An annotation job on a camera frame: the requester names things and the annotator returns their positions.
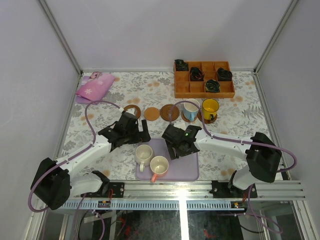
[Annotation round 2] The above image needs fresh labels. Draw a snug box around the light wooden coaster front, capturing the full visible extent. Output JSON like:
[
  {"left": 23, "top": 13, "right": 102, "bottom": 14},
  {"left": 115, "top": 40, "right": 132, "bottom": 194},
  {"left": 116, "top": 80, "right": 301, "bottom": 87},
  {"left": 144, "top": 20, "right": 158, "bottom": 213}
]
[{"left": 181, "top": 111, "right": 198, "bottom": 123}]

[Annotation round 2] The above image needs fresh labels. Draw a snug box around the light wooden coaster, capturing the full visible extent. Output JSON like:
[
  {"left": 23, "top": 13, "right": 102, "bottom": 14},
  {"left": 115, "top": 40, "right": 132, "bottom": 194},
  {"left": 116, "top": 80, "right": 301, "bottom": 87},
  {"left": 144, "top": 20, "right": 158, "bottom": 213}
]
[
  {"left": 144, "top": 107, "right": 160, "bottom": 121},
  {"left": 181, "top": 111, "right": 198, "bottom": 123}
]

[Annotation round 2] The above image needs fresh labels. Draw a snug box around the cream white mug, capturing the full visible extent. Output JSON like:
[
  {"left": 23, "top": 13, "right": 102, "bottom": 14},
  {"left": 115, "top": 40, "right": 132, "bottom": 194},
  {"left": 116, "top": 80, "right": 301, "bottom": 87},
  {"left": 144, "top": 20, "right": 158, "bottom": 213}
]
[{"left": 134, "top": 144, "right": 154, "bottom": 172}]

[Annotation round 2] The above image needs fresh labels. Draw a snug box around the cream mug pink handle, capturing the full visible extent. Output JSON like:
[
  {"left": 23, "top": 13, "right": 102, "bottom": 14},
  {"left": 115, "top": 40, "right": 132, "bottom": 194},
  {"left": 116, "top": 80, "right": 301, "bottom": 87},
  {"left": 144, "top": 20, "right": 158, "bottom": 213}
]
[{"left": 150, "top": 156, "right": 169, "bottom": 183}]

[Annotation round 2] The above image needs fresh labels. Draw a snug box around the cream mug blue handle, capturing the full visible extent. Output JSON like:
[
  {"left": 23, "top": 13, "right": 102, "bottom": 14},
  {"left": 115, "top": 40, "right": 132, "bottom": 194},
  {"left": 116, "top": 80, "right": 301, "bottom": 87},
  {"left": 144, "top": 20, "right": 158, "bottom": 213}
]
[{"left": 183, "top": 98, "right": 200, "bottom": 122}]

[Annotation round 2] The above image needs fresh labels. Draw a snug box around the dark grooved wooden coaster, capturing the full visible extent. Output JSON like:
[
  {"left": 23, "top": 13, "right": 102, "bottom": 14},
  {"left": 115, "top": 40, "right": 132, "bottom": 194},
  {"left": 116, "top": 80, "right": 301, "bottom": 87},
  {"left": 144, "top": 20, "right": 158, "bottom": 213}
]
[
  {"left": 197, "top": 111, "right": 218, "bottom": 125},
  {"left": 160, "top": 104, "right": 180, "bottom": 122}
]

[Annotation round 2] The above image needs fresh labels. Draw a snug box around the yellow mug black rim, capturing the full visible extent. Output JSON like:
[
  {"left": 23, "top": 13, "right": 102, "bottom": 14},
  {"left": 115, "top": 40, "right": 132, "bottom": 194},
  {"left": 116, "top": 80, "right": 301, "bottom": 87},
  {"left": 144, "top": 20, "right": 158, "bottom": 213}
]
[{"left": 202, "top": 98, "right": 220, "bottom": 122}]

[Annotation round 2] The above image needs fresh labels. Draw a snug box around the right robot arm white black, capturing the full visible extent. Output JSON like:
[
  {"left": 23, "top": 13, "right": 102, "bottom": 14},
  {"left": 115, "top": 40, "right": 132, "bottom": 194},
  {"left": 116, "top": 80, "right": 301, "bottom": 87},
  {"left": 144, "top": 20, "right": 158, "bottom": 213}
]
[{"left": 162, "top": 124, "right": 282, "bottom": 198}]

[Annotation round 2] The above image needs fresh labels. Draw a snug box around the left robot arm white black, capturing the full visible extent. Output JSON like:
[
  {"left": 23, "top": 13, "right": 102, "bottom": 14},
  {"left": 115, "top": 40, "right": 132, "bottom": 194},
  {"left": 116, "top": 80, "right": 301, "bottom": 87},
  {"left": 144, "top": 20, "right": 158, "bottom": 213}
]
[{"left": 30, "top": 111, "right": 151, "bottom": 210}]

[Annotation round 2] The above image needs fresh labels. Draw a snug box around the lavender serving tray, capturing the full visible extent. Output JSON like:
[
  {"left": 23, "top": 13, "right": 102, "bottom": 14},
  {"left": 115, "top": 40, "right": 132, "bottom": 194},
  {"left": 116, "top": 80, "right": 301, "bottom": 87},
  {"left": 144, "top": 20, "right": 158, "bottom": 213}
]
[{"left": 138, "top": 138, "right": 199, "bottom": 182}]

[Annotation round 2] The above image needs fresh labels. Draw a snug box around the pink folded cloth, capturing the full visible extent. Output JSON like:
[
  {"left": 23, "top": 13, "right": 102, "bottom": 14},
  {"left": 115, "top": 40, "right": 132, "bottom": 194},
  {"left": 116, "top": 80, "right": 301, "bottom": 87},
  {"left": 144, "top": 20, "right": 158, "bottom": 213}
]
[{"left": 75, "top": 71, "right": 116, "bottom": 104}]

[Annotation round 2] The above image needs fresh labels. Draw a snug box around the rolled dark sock front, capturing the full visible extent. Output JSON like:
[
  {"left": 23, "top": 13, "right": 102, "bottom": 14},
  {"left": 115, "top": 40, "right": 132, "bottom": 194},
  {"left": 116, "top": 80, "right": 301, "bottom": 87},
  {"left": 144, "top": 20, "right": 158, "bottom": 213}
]
[{"left": 204, "top": 79, "right": 221, "bottom": 93}]

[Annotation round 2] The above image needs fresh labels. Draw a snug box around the rolled dark sock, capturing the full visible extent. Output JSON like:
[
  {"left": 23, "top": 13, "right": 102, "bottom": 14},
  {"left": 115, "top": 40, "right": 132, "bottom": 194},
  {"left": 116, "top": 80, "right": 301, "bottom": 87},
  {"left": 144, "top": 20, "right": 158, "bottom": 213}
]
[
  {"left": 216, "top": 67, "right": 233, "bottom": 82},
  {"left": 189, "top": 67, "right": 205, "bottom": 82},
  {"left": 204, "top": 79, "right": 221, "bottom": 93},
  {"left": 174, "top": 59, "right": 189, "bottom": 72}
]

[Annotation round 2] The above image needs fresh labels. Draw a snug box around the orange wooden compartment box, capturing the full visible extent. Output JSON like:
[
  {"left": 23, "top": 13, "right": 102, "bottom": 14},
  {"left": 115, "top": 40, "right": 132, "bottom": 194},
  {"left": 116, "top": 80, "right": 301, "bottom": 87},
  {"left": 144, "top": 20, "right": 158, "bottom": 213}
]
[{"left": 173, "top": 61, "right": 235, "bottom": 99}]

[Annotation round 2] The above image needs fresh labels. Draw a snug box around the rolled dark sock middle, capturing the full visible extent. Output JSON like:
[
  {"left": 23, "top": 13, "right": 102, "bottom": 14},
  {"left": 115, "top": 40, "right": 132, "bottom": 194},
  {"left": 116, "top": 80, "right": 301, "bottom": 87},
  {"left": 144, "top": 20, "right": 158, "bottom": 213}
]
[{"left": 189, "top": 67, "right": 205, "bottom": 82}]

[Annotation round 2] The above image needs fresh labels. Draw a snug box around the rolled dark sock far left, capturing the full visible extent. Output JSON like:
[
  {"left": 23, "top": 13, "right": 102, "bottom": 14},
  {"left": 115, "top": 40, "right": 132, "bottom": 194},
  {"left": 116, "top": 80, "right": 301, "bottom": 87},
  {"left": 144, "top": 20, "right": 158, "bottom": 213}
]
[{"left": 174, "top": 59, "right": 189, "bottom": 72}]

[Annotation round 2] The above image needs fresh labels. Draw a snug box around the rolled dark sock right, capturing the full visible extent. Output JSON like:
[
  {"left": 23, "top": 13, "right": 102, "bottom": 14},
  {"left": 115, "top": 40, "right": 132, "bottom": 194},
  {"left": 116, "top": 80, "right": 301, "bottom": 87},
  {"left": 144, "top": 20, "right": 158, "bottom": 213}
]
[{"left": 216, "top": 67, "right": 233, "bottom": 82}]

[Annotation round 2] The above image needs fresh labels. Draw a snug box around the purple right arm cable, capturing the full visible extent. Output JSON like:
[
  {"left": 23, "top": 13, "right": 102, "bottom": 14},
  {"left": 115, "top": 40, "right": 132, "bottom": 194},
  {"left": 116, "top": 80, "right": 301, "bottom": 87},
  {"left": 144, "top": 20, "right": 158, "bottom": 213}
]
[{"left": 168, "top": 99, "right": 298, "bottom": 235}]

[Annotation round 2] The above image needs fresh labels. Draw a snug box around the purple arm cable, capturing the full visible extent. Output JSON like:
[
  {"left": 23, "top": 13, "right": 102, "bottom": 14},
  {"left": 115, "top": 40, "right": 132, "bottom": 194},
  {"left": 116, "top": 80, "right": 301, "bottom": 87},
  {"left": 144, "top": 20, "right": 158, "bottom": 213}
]
[
  {"left": 168, "top": 99, "right": 298, "bottom": 235},
  {"left": 27, "top": 100, "right": 125, "bottom": 240}
]

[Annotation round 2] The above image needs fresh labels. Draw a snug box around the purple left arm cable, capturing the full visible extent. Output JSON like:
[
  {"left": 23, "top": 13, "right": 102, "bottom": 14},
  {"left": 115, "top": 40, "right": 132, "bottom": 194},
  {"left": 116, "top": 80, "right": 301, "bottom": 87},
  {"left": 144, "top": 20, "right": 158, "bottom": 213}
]
[{"left": 27, "top": 100, "right": 125, "bottom": 240}]

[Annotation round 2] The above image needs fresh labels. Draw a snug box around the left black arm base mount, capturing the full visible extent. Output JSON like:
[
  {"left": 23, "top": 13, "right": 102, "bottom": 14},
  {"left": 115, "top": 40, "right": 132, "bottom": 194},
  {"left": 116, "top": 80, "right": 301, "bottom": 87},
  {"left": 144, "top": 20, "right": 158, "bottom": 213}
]
[{"left": 100, "top": 182, "right": 125, "bottom": 199}]

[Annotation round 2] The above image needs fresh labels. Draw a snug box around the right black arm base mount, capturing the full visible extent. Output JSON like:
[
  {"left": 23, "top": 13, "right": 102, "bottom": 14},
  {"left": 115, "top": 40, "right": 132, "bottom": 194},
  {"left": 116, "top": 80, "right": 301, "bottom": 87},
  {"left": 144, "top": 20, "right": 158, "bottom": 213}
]
[{"left": 209, "top": 180, "right": 249, "bottom": 199}]

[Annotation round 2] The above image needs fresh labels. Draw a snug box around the blue slotted cable duct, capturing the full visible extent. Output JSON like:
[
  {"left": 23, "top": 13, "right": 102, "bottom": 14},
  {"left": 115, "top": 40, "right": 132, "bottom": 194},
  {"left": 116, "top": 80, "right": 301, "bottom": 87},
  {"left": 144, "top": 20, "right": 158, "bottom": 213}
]
[{"left": 61, "top": 199, "right": 232, "bottom": 211}]

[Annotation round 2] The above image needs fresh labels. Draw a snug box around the aluminium front rail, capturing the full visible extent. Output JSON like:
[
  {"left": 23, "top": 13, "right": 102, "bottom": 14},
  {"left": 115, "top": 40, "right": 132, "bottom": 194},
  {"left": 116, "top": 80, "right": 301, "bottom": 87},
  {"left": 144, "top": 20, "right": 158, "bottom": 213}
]
[{"left": 37, "top": 179, "right": 307, "bottom": 201}]

